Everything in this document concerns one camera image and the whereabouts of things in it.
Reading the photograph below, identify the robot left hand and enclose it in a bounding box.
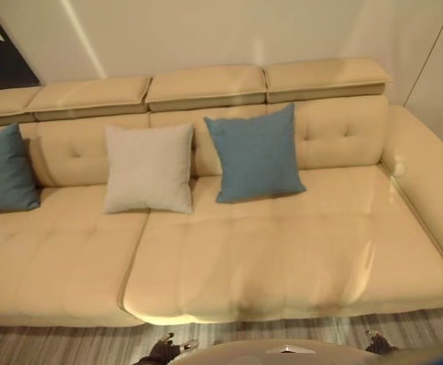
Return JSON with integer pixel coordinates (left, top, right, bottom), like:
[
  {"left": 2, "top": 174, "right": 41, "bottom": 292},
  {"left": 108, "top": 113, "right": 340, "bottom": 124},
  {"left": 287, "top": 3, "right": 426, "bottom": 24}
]
[{"left": 137, "top": 332, "right": 200, "bottom": 365}]

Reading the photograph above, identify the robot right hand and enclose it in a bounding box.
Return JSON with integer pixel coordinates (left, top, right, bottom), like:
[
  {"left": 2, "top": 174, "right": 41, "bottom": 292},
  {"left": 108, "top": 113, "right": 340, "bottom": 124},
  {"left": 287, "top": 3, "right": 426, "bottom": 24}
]
[{"left": 364, "top": 328, "right": 400, "bottom": 354}]

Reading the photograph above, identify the cream leather sofa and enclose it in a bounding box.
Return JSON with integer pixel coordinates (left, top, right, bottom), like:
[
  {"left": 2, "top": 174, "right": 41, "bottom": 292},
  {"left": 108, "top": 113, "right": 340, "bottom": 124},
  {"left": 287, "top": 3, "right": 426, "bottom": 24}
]
[{"left": 0, "top": 56, "right": 443, "bottom": 328}]

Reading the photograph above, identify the grey striped floor rug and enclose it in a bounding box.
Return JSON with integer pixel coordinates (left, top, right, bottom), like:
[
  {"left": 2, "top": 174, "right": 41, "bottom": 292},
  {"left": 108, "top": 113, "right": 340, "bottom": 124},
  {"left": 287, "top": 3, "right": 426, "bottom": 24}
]
[{"left": 0, "top": 303, "right": 443, "bottom": 365}]

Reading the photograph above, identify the beige square cushion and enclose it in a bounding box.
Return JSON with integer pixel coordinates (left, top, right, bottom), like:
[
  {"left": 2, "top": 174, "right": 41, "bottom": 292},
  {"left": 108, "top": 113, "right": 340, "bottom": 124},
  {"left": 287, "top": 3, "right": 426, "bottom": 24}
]
[{"left": 102, "top": 122, "right": 195, "bottom": 215}]

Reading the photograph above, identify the blue square cushion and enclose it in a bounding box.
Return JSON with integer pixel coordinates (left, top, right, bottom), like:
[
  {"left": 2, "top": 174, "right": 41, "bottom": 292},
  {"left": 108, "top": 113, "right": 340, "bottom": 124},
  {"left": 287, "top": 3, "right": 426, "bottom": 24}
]
[
  {"left": 203, "top": 102, "right": 308, "bottom": 204},
  {"left": 0, "top": 122, "right": 41, "bottom": 216}
]

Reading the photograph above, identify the dark framed wall picture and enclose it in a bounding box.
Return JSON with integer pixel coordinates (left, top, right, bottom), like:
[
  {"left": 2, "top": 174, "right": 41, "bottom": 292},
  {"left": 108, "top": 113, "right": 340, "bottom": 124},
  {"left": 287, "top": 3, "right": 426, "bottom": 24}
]
[{"left": 0, "top": 0, "right": 41, "bottom": 94}]

